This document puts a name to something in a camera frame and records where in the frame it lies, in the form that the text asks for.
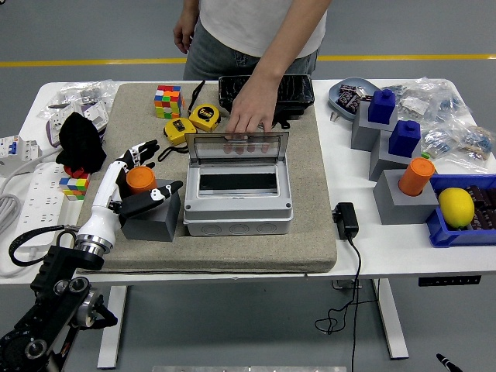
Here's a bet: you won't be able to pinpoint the person's left hand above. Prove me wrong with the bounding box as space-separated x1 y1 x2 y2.
226 83 279 135

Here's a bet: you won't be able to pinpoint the person's right hand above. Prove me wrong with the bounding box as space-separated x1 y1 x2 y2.
173 15 195 54

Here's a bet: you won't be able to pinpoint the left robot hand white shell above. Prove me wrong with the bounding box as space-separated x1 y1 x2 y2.
76 139 184 246

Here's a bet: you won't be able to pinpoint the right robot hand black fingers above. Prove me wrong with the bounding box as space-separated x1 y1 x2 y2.
436 352 464 372

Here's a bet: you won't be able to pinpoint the orange cylinder battery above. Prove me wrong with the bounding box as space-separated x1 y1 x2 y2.
126 166 158 196
398 157 436 197

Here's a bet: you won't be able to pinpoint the transparent hinged box lid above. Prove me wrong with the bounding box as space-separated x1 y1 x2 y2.
184 132 291 166

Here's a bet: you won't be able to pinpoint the blue block battery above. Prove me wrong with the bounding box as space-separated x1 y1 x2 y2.
367 88 397 125
388 119 422 159

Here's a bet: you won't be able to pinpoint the small colourful puzzle cube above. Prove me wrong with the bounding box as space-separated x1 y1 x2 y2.
59 173 91 202

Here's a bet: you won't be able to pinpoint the red object under glove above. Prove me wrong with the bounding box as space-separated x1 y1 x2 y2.
64 164 91 179

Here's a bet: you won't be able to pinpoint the black wrapped device case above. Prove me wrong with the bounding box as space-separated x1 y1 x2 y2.
218 74 315 129

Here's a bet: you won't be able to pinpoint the yellow tape measure 5m print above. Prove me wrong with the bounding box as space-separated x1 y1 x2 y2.
188 103 222 133

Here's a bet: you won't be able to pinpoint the grey block with round hole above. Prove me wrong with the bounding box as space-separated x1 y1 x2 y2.
119 179 183 243

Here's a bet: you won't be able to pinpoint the person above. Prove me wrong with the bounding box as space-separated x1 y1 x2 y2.
181 0 329 81

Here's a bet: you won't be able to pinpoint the black cloth glove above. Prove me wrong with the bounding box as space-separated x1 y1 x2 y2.
55 112 108 174

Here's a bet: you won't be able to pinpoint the white power strip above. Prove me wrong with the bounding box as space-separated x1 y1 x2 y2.
12 161 67 249

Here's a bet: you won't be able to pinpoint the large colourful puzzle cube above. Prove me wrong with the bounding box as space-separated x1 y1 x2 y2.
153 84 185 119

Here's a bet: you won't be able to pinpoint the white table leg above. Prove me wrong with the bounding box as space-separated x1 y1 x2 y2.
371 278 410 360
96 285 129 370

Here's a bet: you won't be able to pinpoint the blue-grey oval plate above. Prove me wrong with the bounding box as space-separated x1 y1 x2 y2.
328 77 383 123

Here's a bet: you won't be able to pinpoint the black table control panel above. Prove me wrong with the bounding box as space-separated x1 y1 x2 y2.
418 274 482 288

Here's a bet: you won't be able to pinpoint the grey-brown fabric mat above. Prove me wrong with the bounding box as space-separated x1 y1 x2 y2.
68 81 338 274

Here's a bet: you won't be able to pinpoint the purple edged white socket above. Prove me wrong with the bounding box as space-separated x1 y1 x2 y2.
46 112 70 149

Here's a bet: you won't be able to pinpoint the white circuit breaker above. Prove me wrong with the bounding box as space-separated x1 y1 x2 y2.
0 134 43 177

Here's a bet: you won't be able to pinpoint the clear plastic bag small parts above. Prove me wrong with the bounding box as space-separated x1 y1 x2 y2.
37 96 81 119
57 79 119 108

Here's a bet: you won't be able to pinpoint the grey block holder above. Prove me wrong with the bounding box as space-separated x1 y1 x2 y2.
373 169 450 226
350 101 399 151
369 129 422 182

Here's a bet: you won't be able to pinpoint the blue plastic bin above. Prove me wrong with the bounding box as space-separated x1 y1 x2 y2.
425 173 496 248

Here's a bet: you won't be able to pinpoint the black power adapter plug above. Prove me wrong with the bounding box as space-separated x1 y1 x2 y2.
332 201 360 241

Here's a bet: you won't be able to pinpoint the dark brown snack packet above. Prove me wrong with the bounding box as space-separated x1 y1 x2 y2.
470 207 496 232
466 184 496 208

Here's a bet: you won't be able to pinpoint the yellow lemon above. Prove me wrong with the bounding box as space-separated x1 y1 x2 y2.
438 187 476 229

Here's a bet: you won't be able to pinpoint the plastic bag white parts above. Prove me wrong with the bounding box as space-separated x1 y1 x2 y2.
395 81 439 118

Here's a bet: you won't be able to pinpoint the plastic bag blue parts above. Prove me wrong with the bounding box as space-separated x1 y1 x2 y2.
420 122 460 160
429 78 474 125
453 123 496 168

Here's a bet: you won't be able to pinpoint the yellow tape measure black strap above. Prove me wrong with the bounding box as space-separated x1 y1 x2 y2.
157 117 198 163

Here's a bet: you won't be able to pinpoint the white wall socket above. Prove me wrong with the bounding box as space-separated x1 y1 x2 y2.
79 99 110 132

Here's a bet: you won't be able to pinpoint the white round cable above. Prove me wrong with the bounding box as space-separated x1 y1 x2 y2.
0 149 59 191

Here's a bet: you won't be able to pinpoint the grey coiled cable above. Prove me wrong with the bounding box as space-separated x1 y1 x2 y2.
0 193 22 236

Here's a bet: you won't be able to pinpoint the white power strip cord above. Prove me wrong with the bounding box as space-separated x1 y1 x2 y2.
0 234 42 278

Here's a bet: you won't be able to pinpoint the grey plastic enclosure box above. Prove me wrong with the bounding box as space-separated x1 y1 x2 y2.
182 157 294 237

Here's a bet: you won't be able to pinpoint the black adapter cord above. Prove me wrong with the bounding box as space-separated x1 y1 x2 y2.
313 236 379 372

